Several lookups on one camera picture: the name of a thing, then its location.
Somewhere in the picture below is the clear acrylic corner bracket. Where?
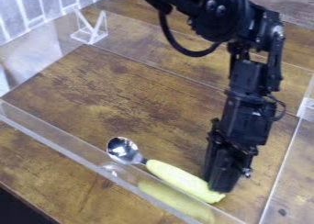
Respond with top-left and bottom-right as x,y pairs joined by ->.
69,9 -> 109,45

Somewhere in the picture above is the clear acrylic front barrier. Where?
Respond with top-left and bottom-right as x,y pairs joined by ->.
0,100 -> 245,224

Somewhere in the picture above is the clear acrylic right barrier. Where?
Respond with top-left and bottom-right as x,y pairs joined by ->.
259,74 -> 314,224

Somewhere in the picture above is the green handled metal spoon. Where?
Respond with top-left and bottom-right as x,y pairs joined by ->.
106,137 -> 225,204

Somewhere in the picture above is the clear acrylic barrier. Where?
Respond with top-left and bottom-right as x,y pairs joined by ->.
0,100 -> 245,224
259,74 -> 314,224

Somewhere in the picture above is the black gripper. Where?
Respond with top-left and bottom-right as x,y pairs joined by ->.
203,91 -> 285,193

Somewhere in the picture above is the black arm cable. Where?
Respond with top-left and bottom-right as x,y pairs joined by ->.
156,8 -> 224,58

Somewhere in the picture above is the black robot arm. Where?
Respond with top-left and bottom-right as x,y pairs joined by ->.
144,0 -> 285,192

